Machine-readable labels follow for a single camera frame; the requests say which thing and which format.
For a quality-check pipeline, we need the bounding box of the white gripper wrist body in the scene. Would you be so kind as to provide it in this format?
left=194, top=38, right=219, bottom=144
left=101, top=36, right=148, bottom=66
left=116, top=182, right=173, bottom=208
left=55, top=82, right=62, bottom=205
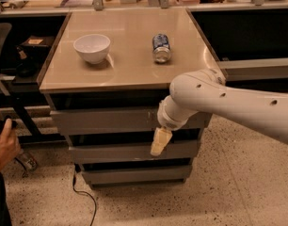
left=157, top=96, right=196, bottom=131

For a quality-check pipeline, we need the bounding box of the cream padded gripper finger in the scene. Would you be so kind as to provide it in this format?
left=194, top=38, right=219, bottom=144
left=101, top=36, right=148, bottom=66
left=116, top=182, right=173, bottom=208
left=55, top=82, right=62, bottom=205
left=151, top=127, right=172, bottom=156

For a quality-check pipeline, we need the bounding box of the grey top drawer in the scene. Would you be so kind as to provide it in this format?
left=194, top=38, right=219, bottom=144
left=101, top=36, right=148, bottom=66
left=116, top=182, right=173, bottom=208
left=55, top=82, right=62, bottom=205
left=50, top=106, right=213, bottom=136

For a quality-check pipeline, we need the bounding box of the grey drawer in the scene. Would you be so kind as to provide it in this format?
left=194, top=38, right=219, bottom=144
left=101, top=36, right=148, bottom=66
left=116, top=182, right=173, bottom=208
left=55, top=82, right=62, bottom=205
left=69, top=140, right=200, bottom=164
left=50, top=106, right=213, bottom=136
left=82, top=165, right=192, bottom=185

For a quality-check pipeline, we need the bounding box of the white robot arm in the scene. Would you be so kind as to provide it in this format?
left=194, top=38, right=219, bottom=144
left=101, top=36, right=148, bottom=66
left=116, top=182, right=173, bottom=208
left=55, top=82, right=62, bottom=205
left=151, top=69, right=288, bottom=156

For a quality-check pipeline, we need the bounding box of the grey middle drawer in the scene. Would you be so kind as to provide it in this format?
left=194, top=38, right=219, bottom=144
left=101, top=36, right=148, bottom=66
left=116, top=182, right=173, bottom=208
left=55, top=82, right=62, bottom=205
left=69, top=140, right=200, bottom=164

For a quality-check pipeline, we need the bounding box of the grey bottom drawer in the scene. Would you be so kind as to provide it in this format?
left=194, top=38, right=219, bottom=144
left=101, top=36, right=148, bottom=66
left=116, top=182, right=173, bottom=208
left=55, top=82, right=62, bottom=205
left=82, top=165, right=192, bottom=185

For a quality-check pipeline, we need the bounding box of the grey drawer cabinet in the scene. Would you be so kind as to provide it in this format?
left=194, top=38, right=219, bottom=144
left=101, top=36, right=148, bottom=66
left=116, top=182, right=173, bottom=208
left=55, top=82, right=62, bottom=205
left=40, top=8, right=217, bottom=174

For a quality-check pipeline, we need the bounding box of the person's hand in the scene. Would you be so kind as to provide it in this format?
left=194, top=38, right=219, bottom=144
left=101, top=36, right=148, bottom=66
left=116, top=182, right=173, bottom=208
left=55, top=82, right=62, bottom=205
left=0, top=119, right=21, bottom=172

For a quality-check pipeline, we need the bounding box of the blue soda can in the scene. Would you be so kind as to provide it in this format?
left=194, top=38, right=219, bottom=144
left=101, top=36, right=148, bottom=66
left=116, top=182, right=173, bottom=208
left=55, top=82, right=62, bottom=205
left=152, top=34, right=171, bottom=63

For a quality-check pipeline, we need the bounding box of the white bowl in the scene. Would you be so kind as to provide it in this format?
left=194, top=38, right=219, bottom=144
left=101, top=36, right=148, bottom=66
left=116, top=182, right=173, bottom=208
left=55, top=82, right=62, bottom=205
left=73, top=34, right=111, bottom=64

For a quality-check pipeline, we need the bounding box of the clear plastic bottle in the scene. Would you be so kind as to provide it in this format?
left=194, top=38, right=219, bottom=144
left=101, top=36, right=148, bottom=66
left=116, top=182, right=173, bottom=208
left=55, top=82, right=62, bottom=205
left=17, top=152, right=38, bottom=170

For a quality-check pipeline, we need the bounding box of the black box with label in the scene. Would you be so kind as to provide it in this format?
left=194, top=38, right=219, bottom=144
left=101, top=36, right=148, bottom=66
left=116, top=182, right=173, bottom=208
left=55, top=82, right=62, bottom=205
left=21, top=36, right=55, bottom=48

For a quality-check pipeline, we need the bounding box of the black floor cable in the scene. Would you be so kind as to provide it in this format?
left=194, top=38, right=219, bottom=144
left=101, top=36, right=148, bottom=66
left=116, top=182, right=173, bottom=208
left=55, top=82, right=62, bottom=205
left=72, top=164, right=99, bottom=226

